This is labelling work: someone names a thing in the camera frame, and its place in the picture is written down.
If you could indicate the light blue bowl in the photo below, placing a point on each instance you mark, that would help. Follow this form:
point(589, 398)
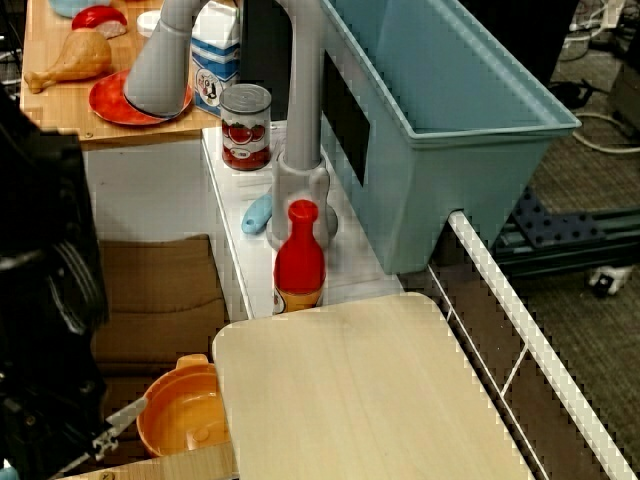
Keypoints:
point(75, 6)

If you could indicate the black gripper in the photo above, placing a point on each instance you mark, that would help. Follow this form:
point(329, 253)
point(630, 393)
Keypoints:
point(55, 400)

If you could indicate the large light wooden board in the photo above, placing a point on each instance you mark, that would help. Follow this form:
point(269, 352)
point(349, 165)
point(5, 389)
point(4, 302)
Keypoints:
point(360, 395)

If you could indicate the blue white milk carton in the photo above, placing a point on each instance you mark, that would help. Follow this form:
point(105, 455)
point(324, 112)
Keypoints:
point(216, 55)

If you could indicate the light blue plastic bin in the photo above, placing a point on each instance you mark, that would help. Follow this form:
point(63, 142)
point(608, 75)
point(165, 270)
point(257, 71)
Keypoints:
point(450, 100)

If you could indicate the white toy kitchen unit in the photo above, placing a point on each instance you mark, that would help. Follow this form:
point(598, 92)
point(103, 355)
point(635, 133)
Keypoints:
point(150, 190)

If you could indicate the grey toy faucet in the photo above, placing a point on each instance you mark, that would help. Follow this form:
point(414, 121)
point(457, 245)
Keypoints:
point(302, 125)

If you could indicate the tomato can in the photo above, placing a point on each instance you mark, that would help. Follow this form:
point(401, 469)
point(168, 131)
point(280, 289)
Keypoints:
point(246, 135)

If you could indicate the red ketchup bottle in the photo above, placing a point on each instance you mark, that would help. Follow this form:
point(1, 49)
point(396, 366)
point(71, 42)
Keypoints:
point(299, 260)

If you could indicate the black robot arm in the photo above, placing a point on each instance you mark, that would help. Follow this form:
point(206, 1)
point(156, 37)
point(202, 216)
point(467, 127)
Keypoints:
point(45, 210)

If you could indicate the small white floor object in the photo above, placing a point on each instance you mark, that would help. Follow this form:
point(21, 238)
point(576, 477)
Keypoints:
point(607, 280)

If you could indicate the dark blue perforated plate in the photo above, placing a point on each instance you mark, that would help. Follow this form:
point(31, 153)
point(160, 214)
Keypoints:
point(555, 225)

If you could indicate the toy chicken drumstick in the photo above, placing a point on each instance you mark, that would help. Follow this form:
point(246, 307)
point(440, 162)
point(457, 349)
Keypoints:
point(80, 57)

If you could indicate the red plate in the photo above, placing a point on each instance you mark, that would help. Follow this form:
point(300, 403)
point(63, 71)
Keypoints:
point(107, 102)

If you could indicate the red toy pepper slice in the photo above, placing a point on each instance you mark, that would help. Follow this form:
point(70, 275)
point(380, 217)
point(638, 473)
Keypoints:
point(95, 17)

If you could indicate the small bamboo cutting board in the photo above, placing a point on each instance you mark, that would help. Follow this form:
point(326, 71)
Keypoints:
point(175, 462)

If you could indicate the wooden counter board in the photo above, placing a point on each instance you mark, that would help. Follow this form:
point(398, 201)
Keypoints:
point(55, 115)

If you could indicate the orange toy pot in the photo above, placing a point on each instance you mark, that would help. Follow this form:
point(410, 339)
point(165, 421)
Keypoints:
point(180, 415)

